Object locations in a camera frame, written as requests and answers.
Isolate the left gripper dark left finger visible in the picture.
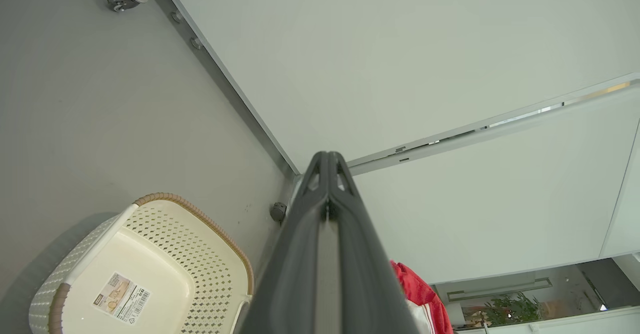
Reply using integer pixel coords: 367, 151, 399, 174
235, 151, 332, 334

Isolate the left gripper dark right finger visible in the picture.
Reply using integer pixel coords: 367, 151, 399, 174
326, 151, 422, 334

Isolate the red garment with white trim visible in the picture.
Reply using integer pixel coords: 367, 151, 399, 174
390, 260, 455, 334

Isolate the white perforated basket brown rim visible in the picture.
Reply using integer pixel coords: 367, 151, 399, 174
28, 192, 255, 334

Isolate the paper barcode label on basket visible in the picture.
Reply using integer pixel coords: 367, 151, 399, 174
92, 272, 152, 325

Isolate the green potted plant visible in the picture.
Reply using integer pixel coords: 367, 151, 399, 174
480, 292, 543, 327

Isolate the grey metal partition rail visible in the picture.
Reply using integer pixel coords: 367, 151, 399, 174
137, 0, 300, 177

